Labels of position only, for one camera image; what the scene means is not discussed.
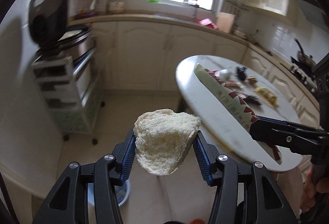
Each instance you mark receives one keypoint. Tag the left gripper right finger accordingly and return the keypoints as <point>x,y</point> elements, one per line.
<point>245,193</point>

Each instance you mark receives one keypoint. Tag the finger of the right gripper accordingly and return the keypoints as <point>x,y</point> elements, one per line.
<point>298,140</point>
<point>287,123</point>

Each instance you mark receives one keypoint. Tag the frozen food packaging bag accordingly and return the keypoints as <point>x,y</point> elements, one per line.
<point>236,106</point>

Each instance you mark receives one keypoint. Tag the black plastic bag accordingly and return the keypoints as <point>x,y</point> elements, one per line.
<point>240,73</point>

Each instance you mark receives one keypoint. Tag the white steamed bun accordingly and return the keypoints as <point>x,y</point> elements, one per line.
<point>163,139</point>

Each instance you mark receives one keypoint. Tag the dark chocolate bar wrapper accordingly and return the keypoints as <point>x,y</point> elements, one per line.
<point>252,100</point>

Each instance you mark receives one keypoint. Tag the person right hand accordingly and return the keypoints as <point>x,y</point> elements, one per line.
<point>310,189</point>

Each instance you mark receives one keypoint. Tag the ginger root piece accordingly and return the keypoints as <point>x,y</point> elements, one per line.
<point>252,80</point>

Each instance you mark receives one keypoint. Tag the black gas stove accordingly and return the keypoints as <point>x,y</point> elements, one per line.
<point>303,78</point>

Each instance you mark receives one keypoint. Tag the round white marble table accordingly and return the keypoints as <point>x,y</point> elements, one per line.
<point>223,120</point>

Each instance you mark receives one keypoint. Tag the orange slipper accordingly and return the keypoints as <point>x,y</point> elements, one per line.
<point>197,221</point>

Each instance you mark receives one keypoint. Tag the black frying pan with lid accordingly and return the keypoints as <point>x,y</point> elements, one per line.
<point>302,57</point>

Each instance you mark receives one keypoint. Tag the small red white wrapper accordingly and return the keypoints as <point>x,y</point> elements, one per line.
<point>223,74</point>

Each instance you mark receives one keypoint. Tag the white rolling storage cart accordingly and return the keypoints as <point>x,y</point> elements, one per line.
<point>71,90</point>

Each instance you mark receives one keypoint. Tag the wooden cutting board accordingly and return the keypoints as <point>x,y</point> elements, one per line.
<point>225,22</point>

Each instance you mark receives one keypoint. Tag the black range hood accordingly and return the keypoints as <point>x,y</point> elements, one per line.
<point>314,13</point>

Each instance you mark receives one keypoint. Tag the red plastic basin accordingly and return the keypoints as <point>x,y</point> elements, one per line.
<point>207,23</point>

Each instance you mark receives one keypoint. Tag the hanging utensil rack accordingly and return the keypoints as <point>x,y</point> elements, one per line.
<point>236,8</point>

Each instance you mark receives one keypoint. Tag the cream lower cabinets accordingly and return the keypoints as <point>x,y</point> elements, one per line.
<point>141,52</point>

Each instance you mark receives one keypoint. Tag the black open rice cooker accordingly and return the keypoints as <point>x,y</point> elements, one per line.
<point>48,26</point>

